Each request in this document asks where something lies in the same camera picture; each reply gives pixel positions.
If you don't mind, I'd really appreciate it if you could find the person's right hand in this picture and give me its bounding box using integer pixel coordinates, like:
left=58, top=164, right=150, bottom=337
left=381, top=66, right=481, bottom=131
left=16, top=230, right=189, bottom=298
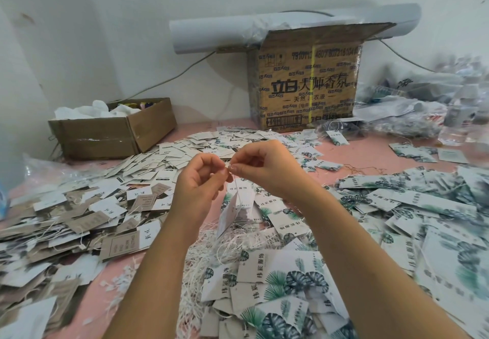
left=228, top=139, right=322, bottom=208

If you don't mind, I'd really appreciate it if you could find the person's left hand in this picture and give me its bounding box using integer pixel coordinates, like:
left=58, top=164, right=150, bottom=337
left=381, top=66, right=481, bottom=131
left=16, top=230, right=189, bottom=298
left=170, top=152, right=230, bottom=237

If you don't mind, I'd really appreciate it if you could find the single white leaf print tag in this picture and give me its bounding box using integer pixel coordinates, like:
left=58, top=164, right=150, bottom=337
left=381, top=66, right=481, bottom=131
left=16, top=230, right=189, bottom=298
left=216, top=186, right=257, bottom=238

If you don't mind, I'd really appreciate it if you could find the heap of small tags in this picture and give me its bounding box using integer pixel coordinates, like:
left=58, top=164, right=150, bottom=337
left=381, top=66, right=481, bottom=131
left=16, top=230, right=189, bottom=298
left=99, top=127, right=345, bottom=179

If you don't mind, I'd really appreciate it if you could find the pile of white strings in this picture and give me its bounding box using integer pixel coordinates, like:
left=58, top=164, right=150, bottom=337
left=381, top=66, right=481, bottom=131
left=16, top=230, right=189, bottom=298
left=103, top=224, right=253, bottom=339

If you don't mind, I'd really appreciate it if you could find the pile of brown white tags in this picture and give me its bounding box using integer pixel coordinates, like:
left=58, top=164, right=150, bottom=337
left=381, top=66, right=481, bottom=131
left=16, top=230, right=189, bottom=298
left=0, top=171, right=177, bottom=339

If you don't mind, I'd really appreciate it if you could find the pile of green leaf tags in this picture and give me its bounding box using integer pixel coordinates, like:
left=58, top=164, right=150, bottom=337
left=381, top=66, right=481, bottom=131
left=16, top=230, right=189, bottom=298
left=197, top=165, right=489, bottom=339

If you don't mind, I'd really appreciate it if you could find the person's right forearm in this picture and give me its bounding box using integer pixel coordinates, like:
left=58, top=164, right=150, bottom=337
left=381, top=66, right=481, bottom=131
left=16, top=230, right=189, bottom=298
left=296, top=190, right=469, bottom=339

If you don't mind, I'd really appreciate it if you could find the person's left forearm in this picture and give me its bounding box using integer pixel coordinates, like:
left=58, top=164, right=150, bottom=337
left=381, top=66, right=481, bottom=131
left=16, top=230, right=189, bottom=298
left=103, top=228, right=203, bottom=339

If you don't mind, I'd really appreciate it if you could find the large printed cardboard box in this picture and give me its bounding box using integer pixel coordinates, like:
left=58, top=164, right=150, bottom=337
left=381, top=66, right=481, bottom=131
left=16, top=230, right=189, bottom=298
left=247, top=22, right=397, bottom=131

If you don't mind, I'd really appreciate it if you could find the small open cardboard box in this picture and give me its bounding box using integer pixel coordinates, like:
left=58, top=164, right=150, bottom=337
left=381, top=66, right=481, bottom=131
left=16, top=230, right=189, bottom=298
left=48, top=97, right=178, bottom=161

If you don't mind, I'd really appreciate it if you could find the white crumpled material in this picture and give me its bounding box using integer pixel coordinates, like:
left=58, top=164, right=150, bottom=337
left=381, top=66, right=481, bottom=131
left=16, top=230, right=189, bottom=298
left=53, top=100, right=142, bottom=120

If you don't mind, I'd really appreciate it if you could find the white roll in plastic wrap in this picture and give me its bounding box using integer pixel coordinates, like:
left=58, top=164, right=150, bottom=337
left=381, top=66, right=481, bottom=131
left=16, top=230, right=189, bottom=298
left=170, top=4, right=422, bottom=54

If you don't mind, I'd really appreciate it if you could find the clear plastic bag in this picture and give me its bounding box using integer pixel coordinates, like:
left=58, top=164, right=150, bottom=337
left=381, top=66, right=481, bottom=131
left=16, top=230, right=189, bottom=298
left=21, top=153, right=85, bottom=189

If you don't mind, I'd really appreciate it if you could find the heap of clear plastic bags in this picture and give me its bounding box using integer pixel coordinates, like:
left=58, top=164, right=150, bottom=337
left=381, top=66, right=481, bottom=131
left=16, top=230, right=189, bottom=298
left=353, top=59, right=489, bottom=149

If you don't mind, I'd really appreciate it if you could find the blue tissue pack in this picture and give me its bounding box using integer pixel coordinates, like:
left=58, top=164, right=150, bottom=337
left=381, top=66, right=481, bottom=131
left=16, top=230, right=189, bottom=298
left=0, top=182, right=9, bottom=220

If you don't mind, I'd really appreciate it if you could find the black cable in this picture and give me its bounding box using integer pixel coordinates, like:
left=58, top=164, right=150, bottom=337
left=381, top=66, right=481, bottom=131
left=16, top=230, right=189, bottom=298
left=118, top=51, right=216, bottom=101

